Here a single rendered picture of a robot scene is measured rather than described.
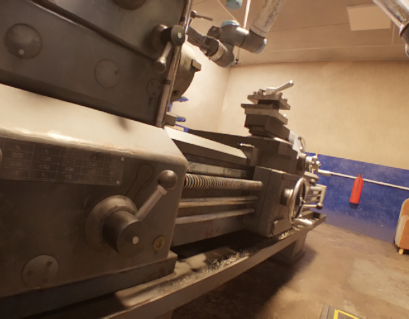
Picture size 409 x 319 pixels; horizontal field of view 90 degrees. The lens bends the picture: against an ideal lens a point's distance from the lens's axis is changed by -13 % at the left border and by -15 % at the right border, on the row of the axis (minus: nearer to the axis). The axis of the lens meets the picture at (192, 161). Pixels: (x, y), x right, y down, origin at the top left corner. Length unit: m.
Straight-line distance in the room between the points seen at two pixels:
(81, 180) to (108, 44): 0.29
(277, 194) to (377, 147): 4.31
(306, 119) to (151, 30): 5.08
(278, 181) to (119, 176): 0.77
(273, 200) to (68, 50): 0.89
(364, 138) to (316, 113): 1.10
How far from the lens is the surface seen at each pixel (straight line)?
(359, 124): 5.33
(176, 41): 0.55
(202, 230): 0.92
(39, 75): 0.47
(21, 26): 0.47
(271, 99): 1.14
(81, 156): 0.35
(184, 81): 0.87
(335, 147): 5.27
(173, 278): 0.78
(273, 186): 1.04
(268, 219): 1.05
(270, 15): 1.22
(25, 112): 0.37
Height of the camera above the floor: 0.79
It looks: 2 degrees down
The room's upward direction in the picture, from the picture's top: 12 degrees clockwise
